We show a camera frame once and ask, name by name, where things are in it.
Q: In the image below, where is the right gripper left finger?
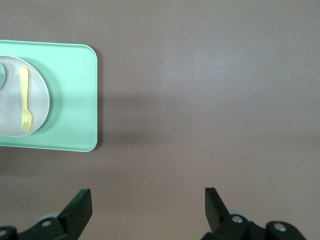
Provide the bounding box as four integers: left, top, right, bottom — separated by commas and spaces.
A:
0, 188, 93, 240

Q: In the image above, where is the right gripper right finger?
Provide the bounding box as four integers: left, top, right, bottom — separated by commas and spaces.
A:
201, 187, 307, 240

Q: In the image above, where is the pale round plate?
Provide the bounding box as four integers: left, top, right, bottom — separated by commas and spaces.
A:
0, 55, 51, 137

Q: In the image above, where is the yellow plastic fork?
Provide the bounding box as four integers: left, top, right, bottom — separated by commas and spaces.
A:
19, 66, 33, 133

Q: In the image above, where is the brown table cover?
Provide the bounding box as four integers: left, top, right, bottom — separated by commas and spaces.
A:
0, 0, 320, 240

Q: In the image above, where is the light green rectangular tray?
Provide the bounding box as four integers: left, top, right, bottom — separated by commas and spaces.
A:
0, 39, 98, 153

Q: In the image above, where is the green plastic spoon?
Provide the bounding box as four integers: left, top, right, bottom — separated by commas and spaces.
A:
0, 62, 8, 90

